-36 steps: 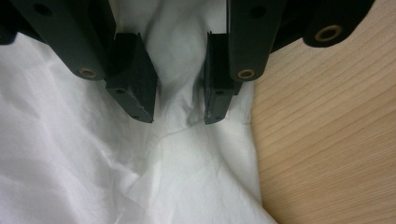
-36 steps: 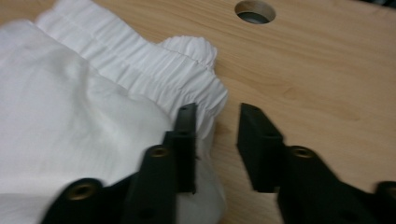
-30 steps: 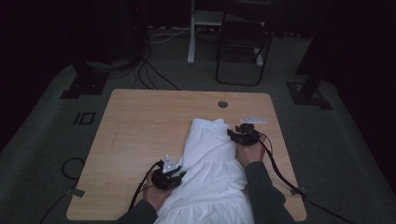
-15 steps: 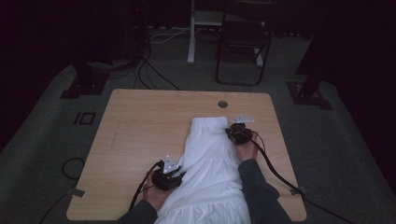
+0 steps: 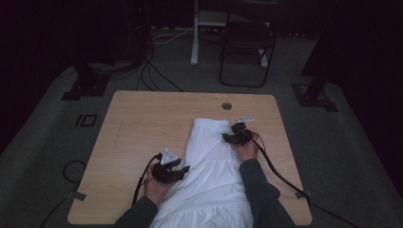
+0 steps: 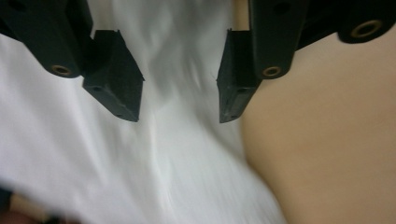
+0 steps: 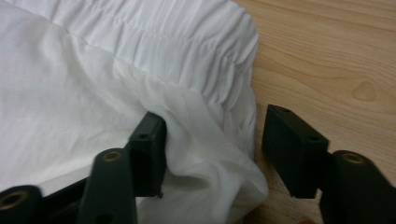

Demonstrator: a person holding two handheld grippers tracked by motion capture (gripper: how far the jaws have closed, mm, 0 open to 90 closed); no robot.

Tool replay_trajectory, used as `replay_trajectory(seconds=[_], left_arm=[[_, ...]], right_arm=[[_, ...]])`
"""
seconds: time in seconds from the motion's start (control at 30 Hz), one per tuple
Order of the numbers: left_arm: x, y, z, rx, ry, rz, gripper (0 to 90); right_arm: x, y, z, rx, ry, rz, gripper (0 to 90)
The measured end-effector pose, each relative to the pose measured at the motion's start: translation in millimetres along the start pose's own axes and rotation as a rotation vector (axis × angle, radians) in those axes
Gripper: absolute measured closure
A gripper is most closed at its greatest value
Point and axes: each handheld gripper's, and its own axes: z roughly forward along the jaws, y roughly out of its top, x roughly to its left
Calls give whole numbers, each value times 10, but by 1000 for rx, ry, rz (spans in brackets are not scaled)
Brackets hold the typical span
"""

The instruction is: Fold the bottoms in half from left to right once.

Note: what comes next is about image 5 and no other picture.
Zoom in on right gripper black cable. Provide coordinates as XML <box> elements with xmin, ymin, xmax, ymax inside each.
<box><xmin>246</xmin><ymin>130</ymin><xmax>363</xmax><ymax>228</ymax></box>

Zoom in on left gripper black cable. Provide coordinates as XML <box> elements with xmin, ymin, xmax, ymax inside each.
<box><xmin>130</xmin><ymin>152</ymin><xmax>163</xmax><ymax>207</ymax></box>

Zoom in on person's right hand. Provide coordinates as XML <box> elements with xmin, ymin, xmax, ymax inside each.
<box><xmin>235</xmin><ymin>132</ymin><xmax>260</xmax><ymax>163</ymax></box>

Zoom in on dark equipment tower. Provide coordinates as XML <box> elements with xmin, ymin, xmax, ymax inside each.
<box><xmin>122</xmin><ymin>0</ymin><xmax>154</xmax><ymax>66</ymax></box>

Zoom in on grey tape strip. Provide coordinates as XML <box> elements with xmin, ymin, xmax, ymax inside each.
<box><xmin>294</xmin><ymin>189</ymin><xmax>314</xmax><ymax>200</ymax></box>
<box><xmin>67</xmin><ymin>190</ymin><xmax>87</xmax><ymax>202</ymax></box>

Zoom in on black folding chair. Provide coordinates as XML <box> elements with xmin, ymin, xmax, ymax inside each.
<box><xmin>219</xmin><ymin>13</ymin><xmax>278</xmax><ymax>89</ymax></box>

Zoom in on black stand with base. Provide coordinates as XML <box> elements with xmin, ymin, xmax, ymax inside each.
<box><xmin>291</xmin><ymin>31</ymin><xmax>340</xmax><ymax>113</ymax></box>
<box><xmin>61</xmin><ymin>61</ymin><xmax>112</xmax><ymax>102</ymax></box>

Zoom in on black looped floor cable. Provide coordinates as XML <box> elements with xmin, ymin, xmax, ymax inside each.
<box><xmin>38</xmin><ymin>160</ymin><xmax>87</xmax><ymax>228</ymax></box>

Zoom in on white tiered skirt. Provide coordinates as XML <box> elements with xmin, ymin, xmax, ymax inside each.
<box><xmin>148</xmin><ymin>118</ymin><xmax>255</xmax><ymax>228</ymax></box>

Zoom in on white desk frame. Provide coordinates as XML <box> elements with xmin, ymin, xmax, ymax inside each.
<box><xmin>189</xmin><ymin>0</ymin><xmax>270</xmax><ymax>69</ymax></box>

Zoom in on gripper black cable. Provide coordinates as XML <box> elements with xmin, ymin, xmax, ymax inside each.
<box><xmin>130</xmin><ymin>152</ymin><xmax>163</xmax><ymax>207</ymax></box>
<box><xmin>246</xmin><ymin>130</ymin><xmax>363</xmax><ymax>228</ymax></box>

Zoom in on white floor cable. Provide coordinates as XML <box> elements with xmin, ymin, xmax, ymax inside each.
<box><xmin>151</xmin><ymin>28</ymin><xmax>195</xmax><ymax>46</ymax></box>

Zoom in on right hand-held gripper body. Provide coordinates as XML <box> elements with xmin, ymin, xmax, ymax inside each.
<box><xmin>230</xmin><ymin>117</ymin><xmax>256</xmax><ymax>146</ymax></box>

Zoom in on person's left hand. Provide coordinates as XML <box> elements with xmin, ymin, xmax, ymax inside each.
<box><xmin>143</xmin><ymin>172</ymin><xmax>178</xmax><ymax>207</ymax></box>

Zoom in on black floor cables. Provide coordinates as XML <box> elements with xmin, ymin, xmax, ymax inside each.
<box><xmin>135</xmin><ymin>47</ymin><xmax>184</xmax><ymax>93</ymax></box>

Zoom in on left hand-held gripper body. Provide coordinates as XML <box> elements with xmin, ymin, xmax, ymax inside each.
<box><xmin>151</xmin><ymin>146</ymin><xmax>182</xmax><ymax>185</ymax></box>

